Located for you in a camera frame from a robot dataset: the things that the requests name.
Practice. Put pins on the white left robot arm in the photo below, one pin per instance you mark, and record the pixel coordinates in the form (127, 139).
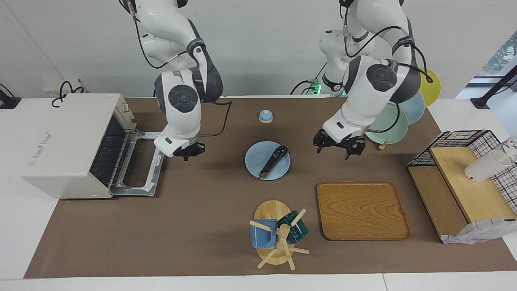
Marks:
(375, 93)

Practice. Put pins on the large pale blue plate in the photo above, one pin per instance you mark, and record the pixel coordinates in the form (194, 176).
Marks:
(416, 109)

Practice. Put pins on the clear glass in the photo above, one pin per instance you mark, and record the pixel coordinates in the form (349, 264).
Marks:
(511, 145)

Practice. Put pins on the black desk object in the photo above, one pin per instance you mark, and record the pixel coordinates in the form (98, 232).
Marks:
(8, 101)

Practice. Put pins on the small light blue plate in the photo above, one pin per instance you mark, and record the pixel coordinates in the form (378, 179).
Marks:
(258, 157)

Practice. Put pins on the white toaster oven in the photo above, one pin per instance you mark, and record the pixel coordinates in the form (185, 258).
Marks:
(60, 141)

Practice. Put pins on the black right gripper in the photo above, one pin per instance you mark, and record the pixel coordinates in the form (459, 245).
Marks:
(190, 148)

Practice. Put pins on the wooden serving tray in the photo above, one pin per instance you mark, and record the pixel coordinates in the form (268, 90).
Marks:
(361, 210)

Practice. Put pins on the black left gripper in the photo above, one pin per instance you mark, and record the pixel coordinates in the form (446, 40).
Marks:
(339, 141)

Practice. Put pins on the glass oven door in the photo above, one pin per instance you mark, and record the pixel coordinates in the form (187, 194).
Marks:
(155, 169)

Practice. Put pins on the dark green mug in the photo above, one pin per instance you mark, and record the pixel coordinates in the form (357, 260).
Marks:
(297, 232)

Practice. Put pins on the grey marbled cloth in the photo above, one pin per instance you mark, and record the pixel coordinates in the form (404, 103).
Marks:
(480, 232)

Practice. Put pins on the yellow plate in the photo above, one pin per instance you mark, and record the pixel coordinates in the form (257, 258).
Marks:
(432, 87)

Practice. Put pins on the black clamp stand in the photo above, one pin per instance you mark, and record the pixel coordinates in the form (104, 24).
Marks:
(494, 87)

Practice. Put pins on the wooden mug tree stand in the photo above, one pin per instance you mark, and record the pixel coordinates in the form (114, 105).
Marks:
(272, 210)

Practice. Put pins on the white cup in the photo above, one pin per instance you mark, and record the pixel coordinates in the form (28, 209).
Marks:
(484, 167)

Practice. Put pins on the pale green plate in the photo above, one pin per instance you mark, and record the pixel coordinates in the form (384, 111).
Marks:
(394, 125)

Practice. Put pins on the wooden plate rack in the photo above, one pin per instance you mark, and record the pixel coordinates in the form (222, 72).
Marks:
(382, 146)

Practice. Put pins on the brown table mat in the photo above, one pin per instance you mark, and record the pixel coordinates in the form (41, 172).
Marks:
(202, 222)

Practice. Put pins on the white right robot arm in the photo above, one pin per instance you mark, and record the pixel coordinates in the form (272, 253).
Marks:
(181, 101)

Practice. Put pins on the blue mug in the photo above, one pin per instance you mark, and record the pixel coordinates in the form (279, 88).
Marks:
(262, 238)

